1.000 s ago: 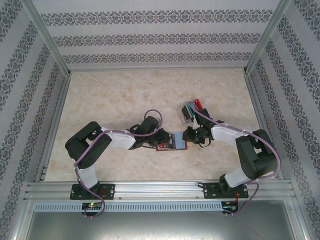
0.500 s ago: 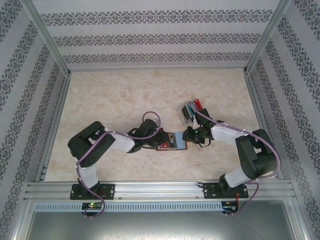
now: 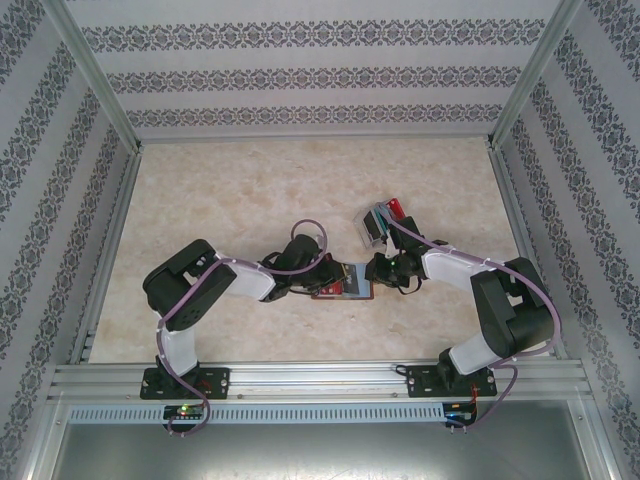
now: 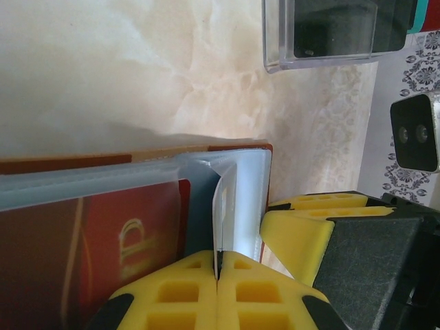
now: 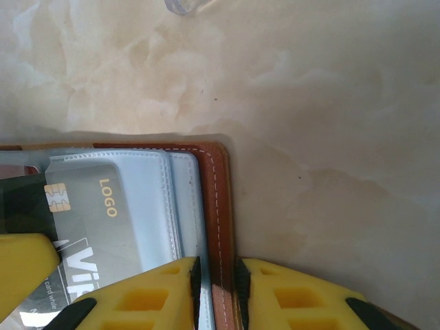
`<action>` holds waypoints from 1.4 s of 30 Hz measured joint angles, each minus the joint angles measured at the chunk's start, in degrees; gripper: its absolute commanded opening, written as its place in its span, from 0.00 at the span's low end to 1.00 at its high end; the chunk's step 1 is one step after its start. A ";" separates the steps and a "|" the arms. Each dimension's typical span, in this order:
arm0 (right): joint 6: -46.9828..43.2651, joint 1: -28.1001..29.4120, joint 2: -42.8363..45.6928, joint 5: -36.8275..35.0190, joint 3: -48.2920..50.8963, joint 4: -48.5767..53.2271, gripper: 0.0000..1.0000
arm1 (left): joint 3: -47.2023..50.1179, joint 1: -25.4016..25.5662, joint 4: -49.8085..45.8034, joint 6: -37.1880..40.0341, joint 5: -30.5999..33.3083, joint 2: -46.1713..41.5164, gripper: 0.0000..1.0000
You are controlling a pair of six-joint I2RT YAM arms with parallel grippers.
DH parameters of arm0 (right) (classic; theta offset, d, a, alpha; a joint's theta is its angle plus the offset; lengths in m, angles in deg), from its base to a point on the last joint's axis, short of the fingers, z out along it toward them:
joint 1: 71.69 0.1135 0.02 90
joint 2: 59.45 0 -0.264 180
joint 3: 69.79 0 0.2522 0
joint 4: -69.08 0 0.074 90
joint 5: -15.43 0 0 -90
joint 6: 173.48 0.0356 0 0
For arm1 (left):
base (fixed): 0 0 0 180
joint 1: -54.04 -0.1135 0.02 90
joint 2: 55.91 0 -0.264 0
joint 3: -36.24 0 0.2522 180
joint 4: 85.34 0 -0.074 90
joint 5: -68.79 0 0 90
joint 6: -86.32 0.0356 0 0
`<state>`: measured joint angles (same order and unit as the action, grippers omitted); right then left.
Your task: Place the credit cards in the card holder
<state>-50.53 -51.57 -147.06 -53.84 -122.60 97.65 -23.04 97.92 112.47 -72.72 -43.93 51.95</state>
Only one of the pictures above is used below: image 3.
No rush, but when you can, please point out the brown leather card holder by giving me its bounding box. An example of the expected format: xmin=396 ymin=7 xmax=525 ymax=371
xmin=310 ymin=262 xmax=377 ymax=302

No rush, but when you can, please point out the black VIP card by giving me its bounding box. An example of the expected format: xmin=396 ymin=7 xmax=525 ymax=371
xmin=342 ymin=263 xmax=372 ymax=297
xmin=362 ymin=212 xmax=384 ymax=241

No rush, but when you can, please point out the clear plastic card box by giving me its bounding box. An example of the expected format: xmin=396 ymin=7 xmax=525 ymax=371
xmin=352 ymin=198 xmax=407 ymax=251

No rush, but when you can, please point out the grey metal sheet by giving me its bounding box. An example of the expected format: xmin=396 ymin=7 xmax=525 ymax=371
xmin=47 ymin=422 xmax=614 ymax=480

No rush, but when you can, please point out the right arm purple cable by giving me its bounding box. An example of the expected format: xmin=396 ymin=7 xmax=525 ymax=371
xmin=377 ymin=202 xmax=557 ymax=436

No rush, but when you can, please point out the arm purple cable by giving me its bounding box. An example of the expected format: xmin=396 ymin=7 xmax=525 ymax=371
xmin=154 ymin=219 xmax=329 ymax=439
xmin=377 ymin=202 xmax=557 ymax=436

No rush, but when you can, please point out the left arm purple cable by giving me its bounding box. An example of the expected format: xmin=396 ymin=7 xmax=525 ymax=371
xmin=154 ymin=219 xmax=329 ymax=439

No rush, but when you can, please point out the aluminium mounting rail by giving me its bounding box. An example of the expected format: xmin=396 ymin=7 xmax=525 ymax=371
xmin=49 ymin=362 xmax=591 ymax=401

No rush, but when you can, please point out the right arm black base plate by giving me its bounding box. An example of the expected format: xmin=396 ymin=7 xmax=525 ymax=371
xmin=407 ymin=364 xmax=499 ymax=399

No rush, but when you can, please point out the aluminium side rail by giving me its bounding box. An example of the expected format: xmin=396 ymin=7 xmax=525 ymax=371
xmin=487 ymin=144 xmax=569 ymax=359
xmin=69 ymin=147 xmax=144 ymax=364

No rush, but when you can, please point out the slotted grey cable duct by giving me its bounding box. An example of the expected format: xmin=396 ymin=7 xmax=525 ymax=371
xmin=67 ymin=403 xmax=446 ymax=424

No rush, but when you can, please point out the aluminium cross rail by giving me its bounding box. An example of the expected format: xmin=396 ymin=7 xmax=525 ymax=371
xmin=137 ymin=130 xmax=494 ymax=146

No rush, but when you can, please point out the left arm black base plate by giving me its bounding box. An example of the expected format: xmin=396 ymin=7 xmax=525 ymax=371
xmin=142 ymin=367 xmax=232 ymax=400

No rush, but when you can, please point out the aluminium frame post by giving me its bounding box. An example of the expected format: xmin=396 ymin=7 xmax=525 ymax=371
xmin=489 ymin=0 xmax=584 ymax=149
xmin=42 ymin=0 xmax=141 ymax=151

